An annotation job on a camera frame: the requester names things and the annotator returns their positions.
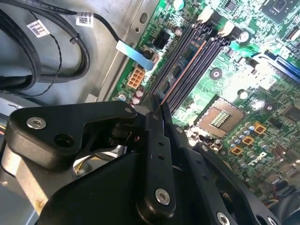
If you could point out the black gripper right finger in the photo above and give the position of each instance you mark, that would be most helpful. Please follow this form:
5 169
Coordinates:
211 178

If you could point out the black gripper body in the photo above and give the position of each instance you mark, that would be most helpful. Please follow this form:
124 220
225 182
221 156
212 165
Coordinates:
105 194

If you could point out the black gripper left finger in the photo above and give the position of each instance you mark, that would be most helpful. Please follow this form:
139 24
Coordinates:
58 126

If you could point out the RAM memory stick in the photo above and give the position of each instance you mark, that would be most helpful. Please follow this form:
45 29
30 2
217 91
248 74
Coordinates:
181 66

